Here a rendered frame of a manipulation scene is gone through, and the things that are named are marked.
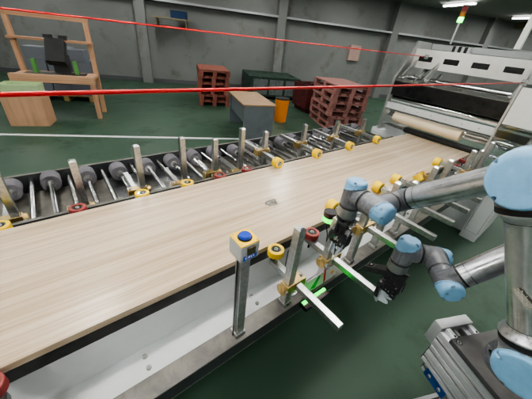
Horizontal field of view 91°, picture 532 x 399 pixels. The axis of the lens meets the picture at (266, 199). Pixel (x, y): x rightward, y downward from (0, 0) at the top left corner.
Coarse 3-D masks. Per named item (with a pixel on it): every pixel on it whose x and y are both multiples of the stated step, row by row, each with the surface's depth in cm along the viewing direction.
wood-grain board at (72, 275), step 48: (384, 144) 281; (432, 144) 300; (192, 192) 160; (240, 192) 166; (288, 192) 172; (336, 192) 178; (0, 240) 112; (48, 240) 115; (96, 240) 118; (144, 240) 121; (192, 240) 124; (288, 240) 135; (0, 288) 93; (48, 288) 95; (96, 288) 97; (144, 288) 99; (0, 336) 79; (48, 336) 81
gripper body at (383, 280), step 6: (384, 276) 107; (390, 276) 105; (396, 276) 102; (402, 276) 101; (408, 276) 102; (378, 282) 108; (384, 282) 106; (390, 282) 106; (396, 282) 103; (402, 282) 101; (384, 288) 108; (390, 288) 104; (396, 288) 104; (402, 288) 106; (390, 294) 106; (396, 294) 103
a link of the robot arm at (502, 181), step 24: (504, 168) 51; (528, 168) 48; (504, 192) 51; (528, 192) 48; (504, 216) 53; (528, 216) 49; (504, 240) 56; (528, 240) 51; (528, 264) 52; (528, 288) 52; (528, 312) 53; (504, 336) 57; (528, 336) 54; (504, 360) 56; (528, 360) 53; (504, 384) 58; (528, 384) 54
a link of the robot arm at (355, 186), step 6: (348, 180) 90; (354, 180) 90; (360, 180) 90; (366, 180) 91; (348, 186) 90; (354, 186) 88; (360, 186) 88; (366, 186) 89; (348, 192) 91; (354, 192) 89; (360, 192) 88; (342, 198) 94; (348, 198) 91; (354, 198) 89; (342, 204) 94; (348, 204) 92; (354, 204) 90; (348, 210) 93; (354, 210) 93
